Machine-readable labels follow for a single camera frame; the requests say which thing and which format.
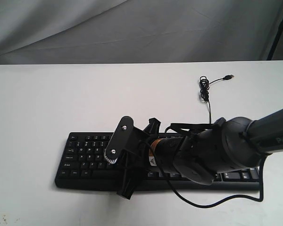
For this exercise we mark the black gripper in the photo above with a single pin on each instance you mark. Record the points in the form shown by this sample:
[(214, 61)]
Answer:
[(135, 163)]

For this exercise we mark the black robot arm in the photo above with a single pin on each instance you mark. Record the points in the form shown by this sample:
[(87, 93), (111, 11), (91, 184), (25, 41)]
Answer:
[(198, 153)]

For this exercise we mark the black acer keyboard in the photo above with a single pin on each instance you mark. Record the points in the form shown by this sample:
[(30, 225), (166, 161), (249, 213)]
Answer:
[(82, 167)]

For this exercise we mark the grey backdrop cloth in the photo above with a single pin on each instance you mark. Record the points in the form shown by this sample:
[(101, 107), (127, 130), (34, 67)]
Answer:
[(136, 31)]

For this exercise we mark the black tripod stand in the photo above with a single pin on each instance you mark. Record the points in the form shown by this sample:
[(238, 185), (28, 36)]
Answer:
[(275, 42)]

